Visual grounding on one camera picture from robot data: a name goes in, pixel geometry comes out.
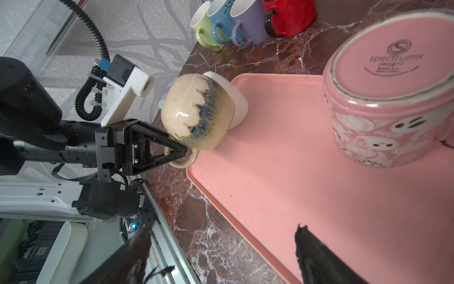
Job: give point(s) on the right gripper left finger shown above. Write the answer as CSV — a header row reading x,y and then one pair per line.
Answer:
x,y
127,265

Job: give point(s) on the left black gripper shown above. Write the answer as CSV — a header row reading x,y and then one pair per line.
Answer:
x,y
107,148

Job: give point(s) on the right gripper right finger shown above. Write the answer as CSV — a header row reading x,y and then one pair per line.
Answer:
x,y
318,264

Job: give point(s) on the cream speckled squat mug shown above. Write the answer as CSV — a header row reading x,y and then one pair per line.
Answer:
x,y
197,113

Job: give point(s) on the light green ceramic mug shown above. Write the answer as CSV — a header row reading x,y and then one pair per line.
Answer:
x,y
202,26

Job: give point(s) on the lavender ceramic mug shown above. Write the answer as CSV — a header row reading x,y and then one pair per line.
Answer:
x,y
248,16

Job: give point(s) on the red mug black handle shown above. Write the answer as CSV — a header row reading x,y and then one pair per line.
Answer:
x,y
288,18

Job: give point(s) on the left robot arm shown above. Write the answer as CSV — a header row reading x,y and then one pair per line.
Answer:
x,y
32,129

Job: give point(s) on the white ceramic mug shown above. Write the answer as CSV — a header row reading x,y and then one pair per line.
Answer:
x,y
241,103

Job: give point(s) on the pink ghost pattern mug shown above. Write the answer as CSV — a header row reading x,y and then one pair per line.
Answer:
x,y
390,88

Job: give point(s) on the pink plastic tray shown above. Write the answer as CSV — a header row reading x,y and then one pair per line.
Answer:
x,y
379,194

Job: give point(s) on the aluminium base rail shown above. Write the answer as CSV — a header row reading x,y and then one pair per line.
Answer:
x,y
167,263

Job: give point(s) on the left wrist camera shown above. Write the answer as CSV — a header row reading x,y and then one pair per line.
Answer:
x,y
125,82

